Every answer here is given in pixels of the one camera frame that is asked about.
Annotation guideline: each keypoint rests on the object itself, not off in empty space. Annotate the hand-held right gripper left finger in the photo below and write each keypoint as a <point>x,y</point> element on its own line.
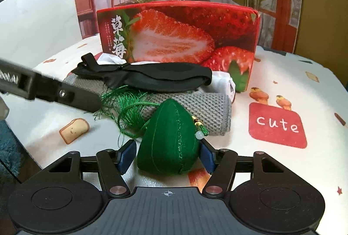
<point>127,156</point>

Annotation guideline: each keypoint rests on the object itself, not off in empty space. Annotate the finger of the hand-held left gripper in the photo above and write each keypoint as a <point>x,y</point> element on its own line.
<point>76,97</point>

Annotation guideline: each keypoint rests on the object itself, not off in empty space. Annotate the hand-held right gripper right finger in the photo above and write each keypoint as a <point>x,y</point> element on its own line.
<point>208,156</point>

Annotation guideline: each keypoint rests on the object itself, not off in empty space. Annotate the green zongzi plush with tassel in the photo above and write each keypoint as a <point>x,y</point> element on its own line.
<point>168,142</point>

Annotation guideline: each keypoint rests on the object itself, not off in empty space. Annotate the grey knitted cloth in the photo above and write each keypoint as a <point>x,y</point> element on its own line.
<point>206,110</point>

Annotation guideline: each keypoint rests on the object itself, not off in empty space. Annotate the white plastic packet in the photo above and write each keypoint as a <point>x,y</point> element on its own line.
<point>224,85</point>

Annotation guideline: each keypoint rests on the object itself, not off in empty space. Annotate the red strawberry cardboard box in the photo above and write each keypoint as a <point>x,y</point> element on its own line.
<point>174,34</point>

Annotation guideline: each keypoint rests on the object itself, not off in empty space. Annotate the teal fuzzy cloth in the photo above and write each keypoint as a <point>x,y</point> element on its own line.
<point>8,148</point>

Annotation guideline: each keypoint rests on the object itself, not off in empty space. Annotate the black eye mask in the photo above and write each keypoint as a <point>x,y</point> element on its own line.
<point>163,74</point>

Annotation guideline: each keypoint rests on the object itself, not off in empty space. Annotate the white printed tablecloth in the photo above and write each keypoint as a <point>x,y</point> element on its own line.
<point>272,82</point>

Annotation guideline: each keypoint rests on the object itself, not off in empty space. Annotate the wooden panel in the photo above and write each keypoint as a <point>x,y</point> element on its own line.
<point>320,20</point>

